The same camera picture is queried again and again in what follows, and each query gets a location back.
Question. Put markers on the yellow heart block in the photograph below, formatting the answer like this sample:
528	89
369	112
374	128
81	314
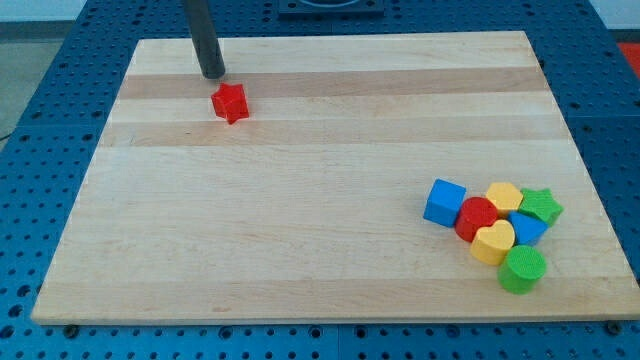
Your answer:
491	244

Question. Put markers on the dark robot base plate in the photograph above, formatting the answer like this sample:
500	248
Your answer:
300	8

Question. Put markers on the red star block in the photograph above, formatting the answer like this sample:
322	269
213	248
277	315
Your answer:
229	102

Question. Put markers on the green star block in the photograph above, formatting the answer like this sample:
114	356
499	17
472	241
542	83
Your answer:
541	205

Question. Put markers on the yellow hexagon block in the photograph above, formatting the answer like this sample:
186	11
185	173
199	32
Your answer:
505	196

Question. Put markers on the red cylinder block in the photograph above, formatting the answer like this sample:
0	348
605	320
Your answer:
474	213

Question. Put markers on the blue triangle block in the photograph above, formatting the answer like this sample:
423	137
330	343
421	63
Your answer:
528	230

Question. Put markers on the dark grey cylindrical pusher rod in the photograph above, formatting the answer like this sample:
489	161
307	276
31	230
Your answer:
204	38

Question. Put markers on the light wooden board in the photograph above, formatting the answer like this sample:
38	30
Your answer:
311	209

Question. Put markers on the green cylinder block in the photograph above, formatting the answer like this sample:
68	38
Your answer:
521	269

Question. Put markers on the blue cube block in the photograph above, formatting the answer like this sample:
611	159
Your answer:
444	202

